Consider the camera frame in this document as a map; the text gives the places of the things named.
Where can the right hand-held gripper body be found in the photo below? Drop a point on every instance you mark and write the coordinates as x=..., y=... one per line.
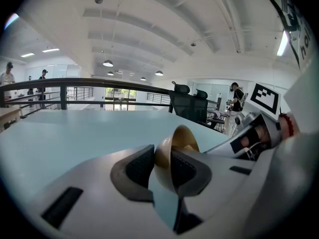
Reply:
x=264, y=99

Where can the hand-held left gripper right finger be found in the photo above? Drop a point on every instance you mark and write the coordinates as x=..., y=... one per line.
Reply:
x=219, y=183

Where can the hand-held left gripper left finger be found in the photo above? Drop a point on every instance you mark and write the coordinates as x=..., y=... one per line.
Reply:
x=94, y=195

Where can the beige bowl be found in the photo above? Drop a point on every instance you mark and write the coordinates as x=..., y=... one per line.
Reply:
x=162, y=158

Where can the person's right hand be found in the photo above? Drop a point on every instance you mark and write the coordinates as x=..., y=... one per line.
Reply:
x=262, y=133

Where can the cluttered work desk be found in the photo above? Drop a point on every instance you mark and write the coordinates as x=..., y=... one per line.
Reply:
x=218, y=114

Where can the fluorescent ceiling light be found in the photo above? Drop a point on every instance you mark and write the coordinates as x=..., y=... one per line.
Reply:
x=282, y=43
x=50, y=50
x=27, y=55

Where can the white banner with black print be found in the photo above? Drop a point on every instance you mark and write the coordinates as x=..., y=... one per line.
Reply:
x=302, y=48

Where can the black mesh office chair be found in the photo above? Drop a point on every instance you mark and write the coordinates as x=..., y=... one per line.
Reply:
x=180, y=101
x=202, y=108

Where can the glass door with green view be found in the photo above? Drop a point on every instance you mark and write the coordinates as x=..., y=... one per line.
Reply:
x=120, y=98

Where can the black metal railing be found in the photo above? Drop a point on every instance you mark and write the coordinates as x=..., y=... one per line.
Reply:
x=82, y=81

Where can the light wooden table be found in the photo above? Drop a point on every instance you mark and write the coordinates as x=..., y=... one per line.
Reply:
x=8, y=113

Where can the round ceiling fixture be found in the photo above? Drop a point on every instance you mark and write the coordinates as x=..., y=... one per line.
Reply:
x=98, y=0

